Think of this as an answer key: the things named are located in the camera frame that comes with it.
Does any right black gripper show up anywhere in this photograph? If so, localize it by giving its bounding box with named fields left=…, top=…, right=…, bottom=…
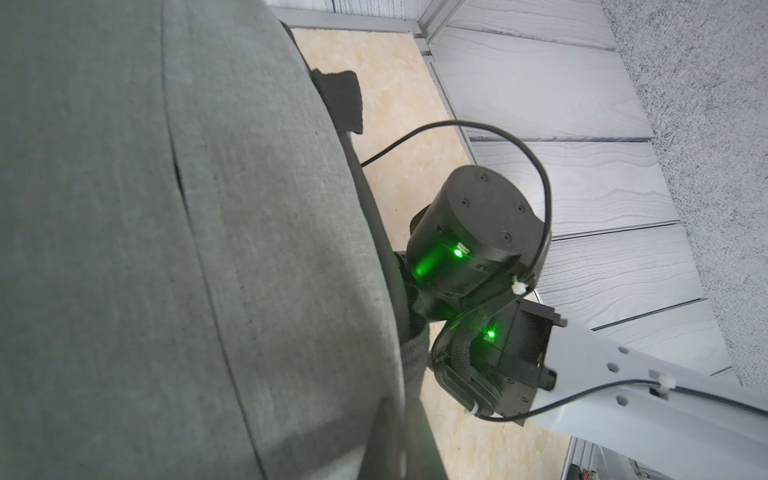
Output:
left=399, top=165, right=548, bottom=321

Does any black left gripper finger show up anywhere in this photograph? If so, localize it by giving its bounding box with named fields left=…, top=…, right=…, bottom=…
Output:
left=359, top=398, right=447, bottom=480

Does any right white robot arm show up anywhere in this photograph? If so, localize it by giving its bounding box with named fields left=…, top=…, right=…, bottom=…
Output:
left=399, top=165, right=767, bottom=479

